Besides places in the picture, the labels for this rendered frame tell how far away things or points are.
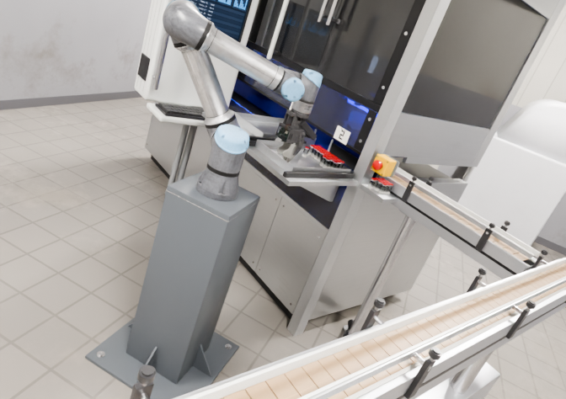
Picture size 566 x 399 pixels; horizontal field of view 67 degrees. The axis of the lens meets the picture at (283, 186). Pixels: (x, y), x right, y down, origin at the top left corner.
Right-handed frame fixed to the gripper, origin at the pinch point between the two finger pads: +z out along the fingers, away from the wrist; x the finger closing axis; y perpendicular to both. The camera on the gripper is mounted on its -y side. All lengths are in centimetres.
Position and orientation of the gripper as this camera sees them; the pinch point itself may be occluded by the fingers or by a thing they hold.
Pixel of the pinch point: (287, 160)
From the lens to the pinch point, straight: 170.1
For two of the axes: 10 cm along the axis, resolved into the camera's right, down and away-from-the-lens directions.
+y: -7.5, 0.1, -6.6
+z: -3.1, 8.7, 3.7
